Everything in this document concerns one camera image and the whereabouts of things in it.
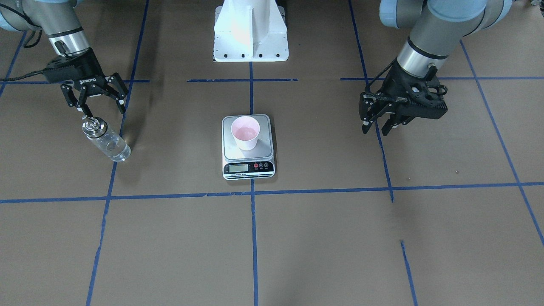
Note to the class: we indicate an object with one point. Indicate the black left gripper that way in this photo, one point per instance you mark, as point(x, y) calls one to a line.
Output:
point(390, 86)

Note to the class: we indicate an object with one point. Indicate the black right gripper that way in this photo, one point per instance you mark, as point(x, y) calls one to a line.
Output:
point(85, 70)

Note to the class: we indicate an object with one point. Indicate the glass sauce dispenser bottle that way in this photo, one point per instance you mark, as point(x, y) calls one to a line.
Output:
point(105, 138)

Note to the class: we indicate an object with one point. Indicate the pink cup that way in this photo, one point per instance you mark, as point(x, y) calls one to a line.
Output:
point(245, 130)

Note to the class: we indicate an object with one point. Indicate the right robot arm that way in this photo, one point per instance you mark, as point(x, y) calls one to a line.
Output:
point(56, 19)

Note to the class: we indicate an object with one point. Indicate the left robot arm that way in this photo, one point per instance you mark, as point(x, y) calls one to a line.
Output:
point(437, 26)

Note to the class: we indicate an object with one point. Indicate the digital kitchen scale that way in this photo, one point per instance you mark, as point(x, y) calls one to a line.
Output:
point(256, 163)

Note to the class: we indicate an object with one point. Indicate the blue tape grid lines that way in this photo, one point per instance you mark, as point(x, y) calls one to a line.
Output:
point(442, 212)

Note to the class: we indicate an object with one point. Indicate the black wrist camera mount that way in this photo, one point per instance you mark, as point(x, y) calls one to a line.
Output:
point(61, 69)

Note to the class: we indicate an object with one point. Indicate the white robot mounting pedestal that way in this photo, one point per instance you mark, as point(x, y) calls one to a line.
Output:
point(251, 31)

